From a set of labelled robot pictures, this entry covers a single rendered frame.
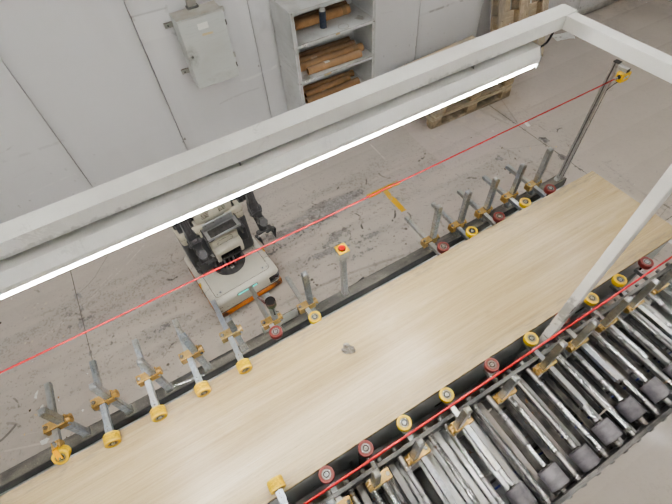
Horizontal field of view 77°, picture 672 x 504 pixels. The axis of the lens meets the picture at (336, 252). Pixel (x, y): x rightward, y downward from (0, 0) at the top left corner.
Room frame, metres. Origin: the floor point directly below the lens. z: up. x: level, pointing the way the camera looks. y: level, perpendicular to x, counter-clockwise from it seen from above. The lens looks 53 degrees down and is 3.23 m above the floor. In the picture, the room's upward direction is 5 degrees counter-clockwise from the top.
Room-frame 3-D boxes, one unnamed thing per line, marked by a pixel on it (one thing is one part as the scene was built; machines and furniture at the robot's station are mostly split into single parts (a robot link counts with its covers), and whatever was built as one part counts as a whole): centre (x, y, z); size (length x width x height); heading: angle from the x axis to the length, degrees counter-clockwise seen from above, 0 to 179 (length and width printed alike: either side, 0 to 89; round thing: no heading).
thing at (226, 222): (1.95, 0.78, 0.99); 0.28 x 0.16 x 0.22; 121
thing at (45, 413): (0.74, 1.54, 0.90); 0.04 x 0.04 x 0.48; 26
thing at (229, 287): (2.20, 0.93, 0.16); 0.67 x 0.64 x 0.25; 31
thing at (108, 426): (0.85, 1.36, 0.95); 0.50 x 0.04 x 0.04; 26
